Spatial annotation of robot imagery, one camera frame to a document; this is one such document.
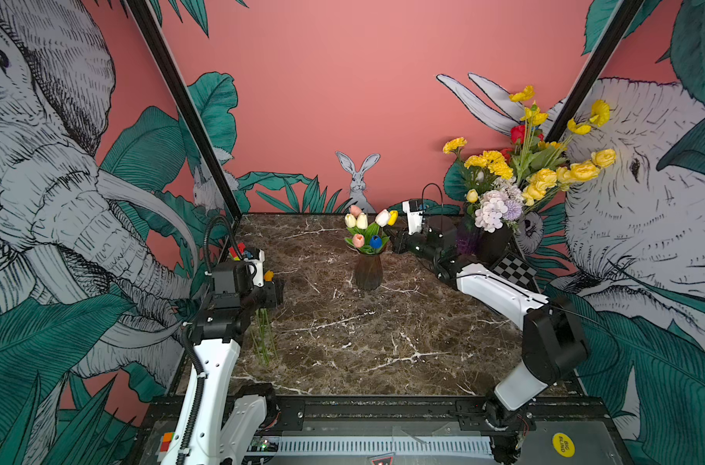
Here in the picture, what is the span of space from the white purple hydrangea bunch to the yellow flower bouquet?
39mm

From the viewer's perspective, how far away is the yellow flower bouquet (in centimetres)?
76

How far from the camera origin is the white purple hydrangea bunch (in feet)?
2.71
